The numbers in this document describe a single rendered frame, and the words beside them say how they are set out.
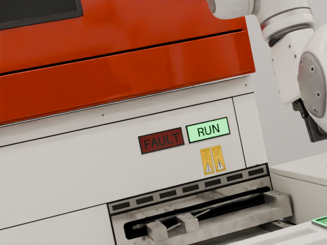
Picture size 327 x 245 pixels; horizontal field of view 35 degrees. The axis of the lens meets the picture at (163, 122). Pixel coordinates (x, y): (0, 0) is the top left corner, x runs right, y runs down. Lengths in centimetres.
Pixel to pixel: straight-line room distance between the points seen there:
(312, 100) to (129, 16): 86
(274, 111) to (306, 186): 185
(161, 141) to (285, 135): 185
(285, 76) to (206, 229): 55
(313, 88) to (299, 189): 84
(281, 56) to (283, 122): 229
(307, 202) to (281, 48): 54
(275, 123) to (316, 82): 262
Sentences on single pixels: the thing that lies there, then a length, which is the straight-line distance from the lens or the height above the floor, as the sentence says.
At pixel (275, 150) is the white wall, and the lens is 311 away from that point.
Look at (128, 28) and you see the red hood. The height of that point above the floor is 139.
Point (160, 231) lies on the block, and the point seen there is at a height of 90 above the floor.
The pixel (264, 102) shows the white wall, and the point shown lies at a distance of 308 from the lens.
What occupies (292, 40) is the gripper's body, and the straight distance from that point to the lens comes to 83.
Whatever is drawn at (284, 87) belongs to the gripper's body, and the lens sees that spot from 87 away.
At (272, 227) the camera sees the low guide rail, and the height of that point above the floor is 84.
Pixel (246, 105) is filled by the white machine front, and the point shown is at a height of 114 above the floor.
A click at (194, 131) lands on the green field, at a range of 138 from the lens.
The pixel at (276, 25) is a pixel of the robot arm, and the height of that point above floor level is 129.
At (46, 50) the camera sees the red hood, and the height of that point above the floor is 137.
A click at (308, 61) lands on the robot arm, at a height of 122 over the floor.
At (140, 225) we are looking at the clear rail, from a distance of 137.
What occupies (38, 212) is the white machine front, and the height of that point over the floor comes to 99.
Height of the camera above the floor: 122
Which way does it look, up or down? 3 degrees down
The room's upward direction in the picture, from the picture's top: 12 degrees counter-clockwise
